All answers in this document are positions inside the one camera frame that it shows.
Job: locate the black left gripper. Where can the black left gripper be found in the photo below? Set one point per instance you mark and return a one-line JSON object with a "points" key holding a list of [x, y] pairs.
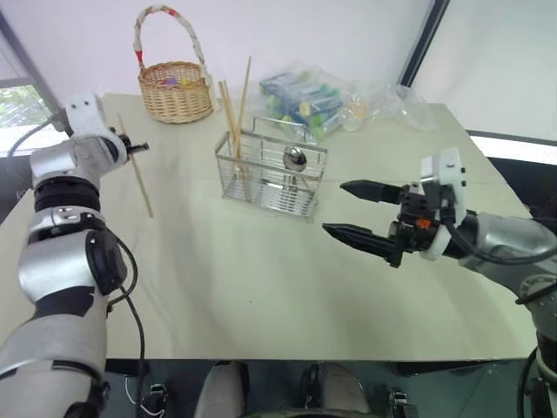
{"points": [[123, 143]]}

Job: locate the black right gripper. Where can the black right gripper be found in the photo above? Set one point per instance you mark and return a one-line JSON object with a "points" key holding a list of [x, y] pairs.
{"points": [[413, 235]]}

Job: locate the wooden chopstick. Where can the wooden chopstick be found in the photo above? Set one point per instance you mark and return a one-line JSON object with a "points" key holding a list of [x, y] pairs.
{"points": [[245, 91], [231, 104], [226, 106], [141, 185]]}

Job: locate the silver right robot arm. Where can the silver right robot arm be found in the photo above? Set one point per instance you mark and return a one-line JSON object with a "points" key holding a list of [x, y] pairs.
{"points": [[505, 235]]}

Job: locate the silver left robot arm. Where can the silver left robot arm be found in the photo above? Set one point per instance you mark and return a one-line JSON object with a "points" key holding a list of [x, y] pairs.
{"points": [[56, 270]]}

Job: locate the colourful items in wicker basket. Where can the colourful items in wicker basket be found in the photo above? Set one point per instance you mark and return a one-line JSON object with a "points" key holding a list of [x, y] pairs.
{"points": [[170, 81]]}

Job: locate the metal spoon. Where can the metal spoon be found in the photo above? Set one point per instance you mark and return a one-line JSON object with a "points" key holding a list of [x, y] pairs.
{"points": [[295, 158]]}

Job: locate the clear crumpled plastic bag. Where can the clear crumpled plastic bag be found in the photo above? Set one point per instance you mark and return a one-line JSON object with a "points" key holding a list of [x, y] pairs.
{"points": [[396, 106]]}

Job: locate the plastic bag of blue tubes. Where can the plastic bag of blue tubes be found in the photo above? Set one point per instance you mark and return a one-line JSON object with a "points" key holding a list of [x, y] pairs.
{"points": [[304, 98]]}

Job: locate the grey rounded shape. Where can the grey rounded shape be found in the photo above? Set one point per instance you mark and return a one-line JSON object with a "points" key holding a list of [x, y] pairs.
{"points": [[219, 389], [337, 389]]}

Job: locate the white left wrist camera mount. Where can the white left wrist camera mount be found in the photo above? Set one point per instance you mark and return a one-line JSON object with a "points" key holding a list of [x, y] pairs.
{"points": [[82, 114]]}

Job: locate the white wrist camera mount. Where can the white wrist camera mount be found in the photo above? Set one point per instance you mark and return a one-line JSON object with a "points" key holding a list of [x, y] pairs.
{"points": [[82, 114], [450, 167]]}

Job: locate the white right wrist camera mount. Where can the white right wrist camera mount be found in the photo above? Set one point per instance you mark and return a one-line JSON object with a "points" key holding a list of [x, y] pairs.
{"points": [[450, 167]]}

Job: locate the grey window frame bar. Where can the grey window frame bar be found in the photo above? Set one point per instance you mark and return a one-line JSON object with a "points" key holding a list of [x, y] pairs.
{"points": [[35, 65]]}

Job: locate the black window frame bar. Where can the black window frame bar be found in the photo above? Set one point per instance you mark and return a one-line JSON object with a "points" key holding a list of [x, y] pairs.
{"points": [[424, 41]]}

